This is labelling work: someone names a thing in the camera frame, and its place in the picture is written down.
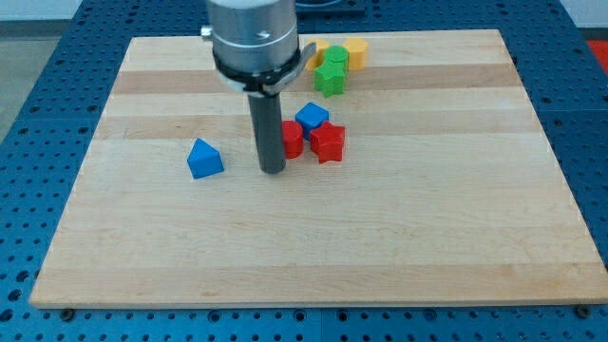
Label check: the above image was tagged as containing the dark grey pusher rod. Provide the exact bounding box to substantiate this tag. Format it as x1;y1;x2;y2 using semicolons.
248;95;286;174

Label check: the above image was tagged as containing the blue triangle block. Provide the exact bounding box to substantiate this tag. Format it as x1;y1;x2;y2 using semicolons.
186;139;224;180

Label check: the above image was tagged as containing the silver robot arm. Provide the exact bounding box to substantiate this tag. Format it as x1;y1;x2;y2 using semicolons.
200;0;317;174

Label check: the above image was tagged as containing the red cylinder block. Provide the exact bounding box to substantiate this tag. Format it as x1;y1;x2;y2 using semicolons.
282;121;303;160

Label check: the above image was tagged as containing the blue cube block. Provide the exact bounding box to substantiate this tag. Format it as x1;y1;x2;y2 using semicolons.
295;103;330;140

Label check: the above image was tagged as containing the red star block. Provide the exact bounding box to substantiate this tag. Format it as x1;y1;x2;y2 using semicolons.
310;121;346;163

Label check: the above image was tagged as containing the green star block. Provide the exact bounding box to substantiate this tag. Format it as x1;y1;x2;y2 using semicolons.
313;63;346;98

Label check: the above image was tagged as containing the yellow block left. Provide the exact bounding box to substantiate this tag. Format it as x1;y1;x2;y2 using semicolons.
305;38;331;71

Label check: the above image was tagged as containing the yellow block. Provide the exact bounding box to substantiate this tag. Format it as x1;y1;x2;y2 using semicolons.
343;37;369;71
305;38;331;71

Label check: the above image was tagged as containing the green cylinder block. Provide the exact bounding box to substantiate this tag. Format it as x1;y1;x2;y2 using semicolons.
323;46;349;73

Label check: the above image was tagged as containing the yellow block right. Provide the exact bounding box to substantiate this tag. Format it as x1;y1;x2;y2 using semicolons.
343;37;369;71

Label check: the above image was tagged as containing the wooden board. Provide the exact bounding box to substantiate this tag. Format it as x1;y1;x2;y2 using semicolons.
30;29;607;309

